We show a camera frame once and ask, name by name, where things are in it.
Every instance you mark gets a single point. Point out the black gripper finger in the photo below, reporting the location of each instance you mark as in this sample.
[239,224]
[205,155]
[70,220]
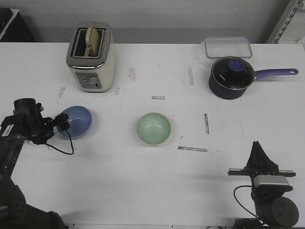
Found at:
[265,163]
[61,118]
[252,163]
[65,125]

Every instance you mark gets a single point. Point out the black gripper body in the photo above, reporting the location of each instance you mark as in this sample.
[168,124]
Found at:
[266,186]
[36,128]

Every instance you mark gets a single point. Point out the blue bowl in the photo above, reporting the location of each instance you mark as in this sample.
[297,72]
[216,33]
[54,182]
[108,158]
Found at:
[80,121]

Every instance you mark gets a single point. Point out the green bowl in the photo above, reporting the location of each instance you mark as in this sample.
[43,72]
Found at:
[153,128]

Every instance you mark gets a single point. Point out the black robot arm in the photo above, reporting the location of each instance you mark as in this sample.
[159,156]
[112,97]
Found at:
[280,213]
[15,213]

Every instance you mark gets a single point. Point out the cream and steel toaster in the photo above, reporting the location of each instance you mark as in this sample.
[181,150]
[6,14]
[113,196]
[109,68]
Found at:
[93,74]

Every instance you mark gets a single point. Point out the dark blue saucepan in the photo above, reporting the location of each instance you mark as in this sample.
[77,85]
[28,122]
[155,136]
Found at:
[229,94]

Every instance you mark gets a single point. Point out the toast slice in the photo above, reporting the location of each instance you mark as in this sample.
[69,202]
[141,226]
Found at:
[92,40]

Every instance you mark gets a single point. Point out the glass pot lid blue knob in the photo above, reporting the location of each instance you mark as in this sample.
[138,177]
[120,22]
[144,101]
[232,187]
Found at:
[233,73]

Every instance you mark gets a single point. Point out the black box in corner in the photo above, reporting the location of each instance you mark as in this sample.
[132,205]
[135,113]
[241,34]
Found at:
[13,27]

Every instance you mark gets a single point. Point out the clear plastic container blue rim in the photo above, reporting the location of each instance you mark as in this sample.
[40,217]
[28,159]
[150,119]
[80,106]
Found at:
[218,47]

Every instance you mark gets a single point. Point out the white slotted shelf rack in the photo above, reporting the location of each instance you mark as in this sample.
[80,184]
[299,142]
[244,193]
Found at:
[290,28]

